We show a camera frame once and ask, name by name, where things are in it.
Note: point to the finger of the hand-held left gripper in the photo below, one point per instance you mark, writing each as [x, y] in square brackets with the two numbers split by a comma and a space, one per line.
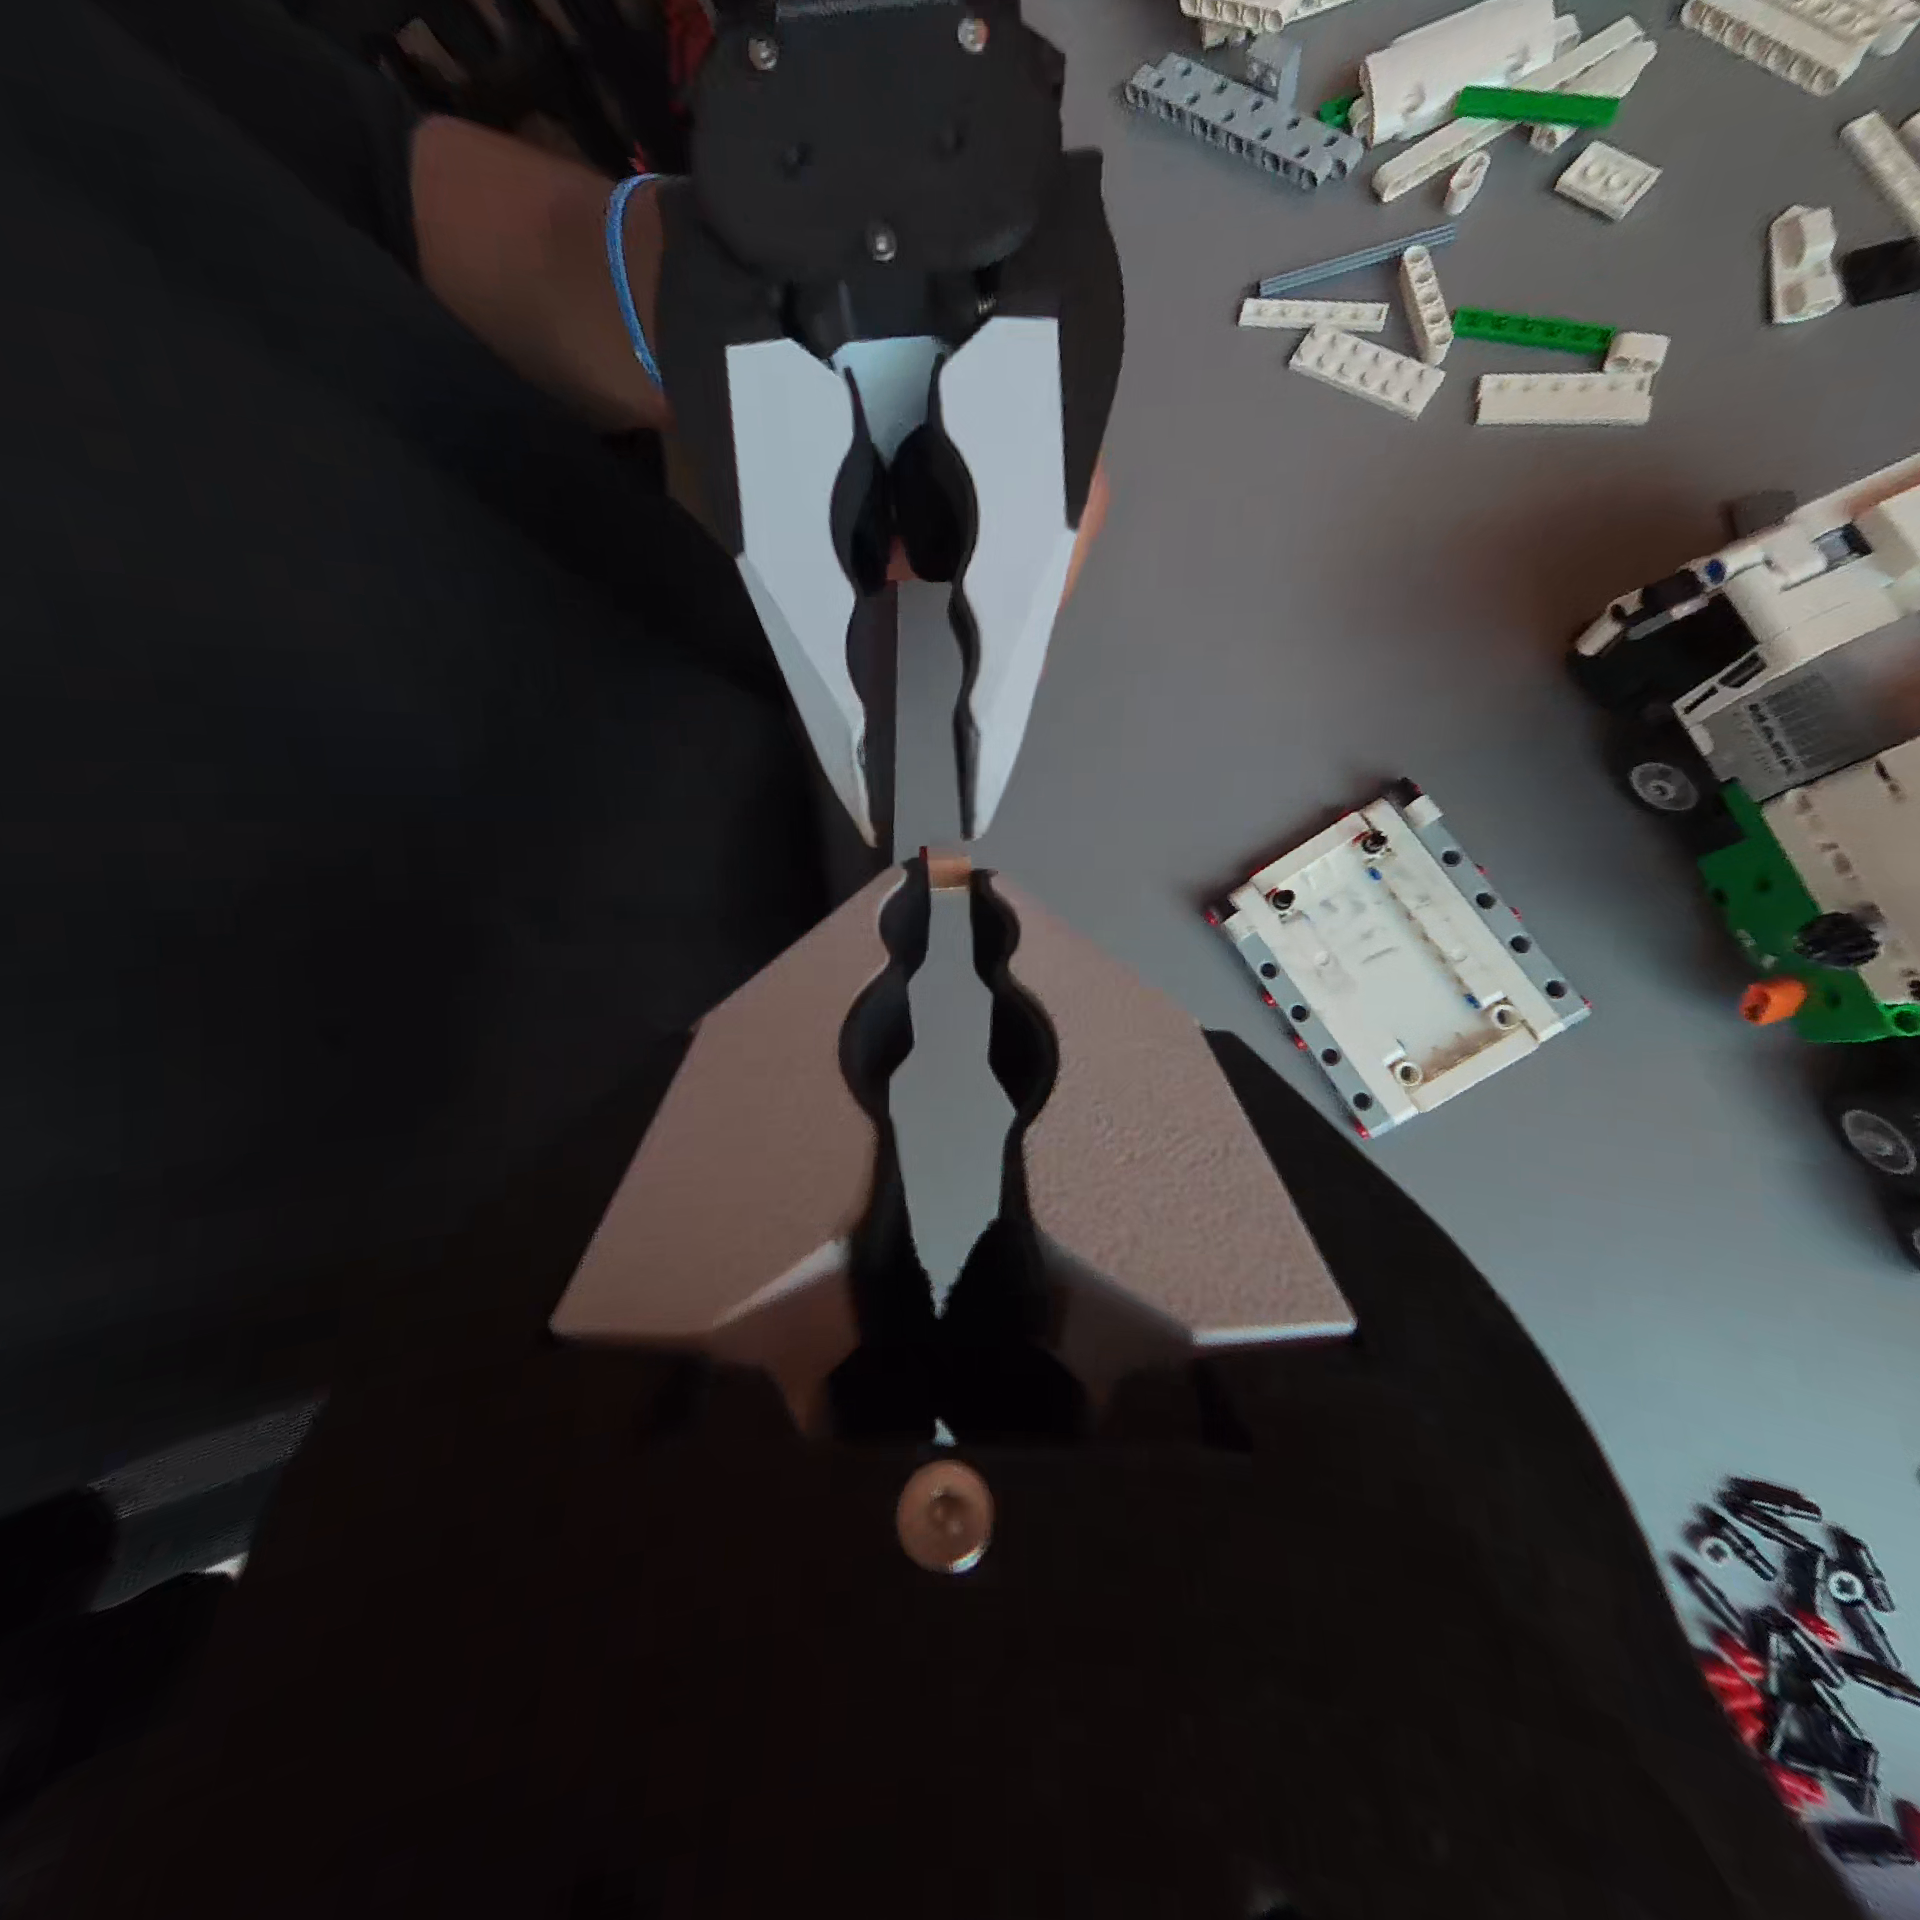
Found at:
[780, 480]
[1020, 480]

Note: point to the grey lego beam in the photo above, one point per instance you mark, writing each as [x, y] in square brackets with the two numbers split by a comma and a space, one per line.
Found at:
[1245, 120]

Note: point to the person's left forearm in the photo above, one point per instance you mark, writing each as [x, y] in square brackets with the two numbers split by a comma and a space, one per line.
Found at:
[524, 254]

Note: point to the blue wristband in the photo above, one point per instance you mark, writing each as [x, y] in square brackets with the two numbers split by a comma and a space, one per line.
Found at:
[614, 264]

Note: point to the pile of white lego bricks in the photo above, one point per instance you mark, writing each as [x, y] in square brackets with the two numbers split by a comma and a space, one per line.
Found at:
[1477, 54]

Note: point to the white green lego truck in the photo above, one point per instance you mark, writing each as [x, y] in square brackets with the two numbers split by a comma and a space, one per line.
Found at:
[1801, 704]

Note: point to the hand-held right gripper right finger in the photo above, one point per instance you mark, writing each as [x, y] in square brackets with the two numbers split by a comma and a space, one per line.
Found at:
[1155, 1171]

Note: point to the green lego beam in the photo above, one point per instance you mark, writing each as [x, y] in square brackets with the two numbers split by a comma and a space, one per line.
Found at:
[1539, 106]
[1530, 329]

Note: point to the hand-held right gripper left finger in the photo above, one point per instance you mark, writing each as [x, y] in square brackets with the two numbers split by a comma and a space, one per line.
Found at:
[734, 1171]

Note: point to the person's dark clothing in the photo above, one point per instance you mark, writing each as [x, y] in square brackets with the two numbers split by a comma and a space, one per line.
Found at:
[301, 751]

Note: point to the small tan lego pin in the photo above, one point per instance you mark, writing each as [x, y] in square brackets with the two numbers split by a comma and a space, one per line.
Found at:
[942, 870]

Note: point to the pile of small lego pins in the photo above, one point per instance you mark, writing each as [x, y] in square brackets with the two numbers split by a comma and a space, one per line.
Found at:
[1801, 1650]

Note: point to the grey lego axle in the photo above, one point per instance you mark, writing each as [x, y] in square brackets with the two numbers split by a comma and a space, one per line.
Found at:
[1359, 258]

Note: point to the white lego panel assembly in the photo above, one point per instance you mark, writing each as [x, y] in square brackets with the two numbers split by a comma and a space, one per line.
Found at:
[1395, 961]

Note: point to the black lego piece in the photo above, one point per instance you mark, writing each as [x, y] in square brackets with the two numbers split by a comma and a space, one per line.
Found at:
[1882, 271]

